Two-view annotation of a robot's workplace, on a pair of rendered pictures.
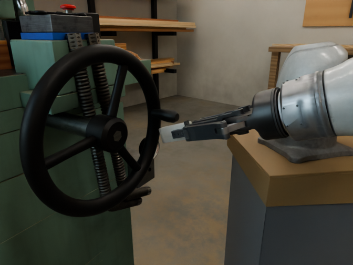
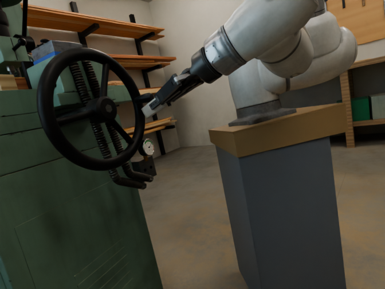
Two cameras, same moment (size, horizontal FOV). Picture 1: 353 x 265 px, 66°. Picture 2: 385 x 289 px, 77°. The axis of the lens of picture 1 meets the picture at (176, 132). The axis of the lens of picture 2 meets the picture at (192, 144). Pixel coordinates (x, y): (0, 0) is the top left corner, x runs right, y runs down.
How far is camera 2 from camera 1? 0.25 m
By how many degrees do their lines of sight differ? 11
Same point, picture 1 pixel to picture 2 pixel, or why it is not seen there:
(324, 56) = not seen: hidden behind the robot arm
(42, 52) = not seen: hidden behind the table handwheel
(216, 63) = (205, 113)
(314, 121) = (225, 50)
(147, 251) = (170, 260)
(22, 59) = (36, 78)
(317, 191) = (271, 137)
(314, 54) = not seen: hidden behind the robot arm
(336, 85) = (229, 24)
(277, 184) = (240, 137)
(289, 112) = (210, 51)
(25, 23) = (35, 53)
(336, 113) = (234, 40)
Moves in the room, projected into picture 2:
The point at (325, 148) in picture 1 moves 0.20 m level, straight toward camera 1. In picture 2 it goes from (272, 110) to (262, 119)
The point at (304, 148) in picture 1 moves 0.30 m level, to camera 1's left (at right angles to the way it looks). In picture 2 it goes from (258, 114) to (168, 133)
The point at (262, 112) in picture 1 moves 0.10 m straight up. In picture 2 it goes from (196, 60) to (187, 10)
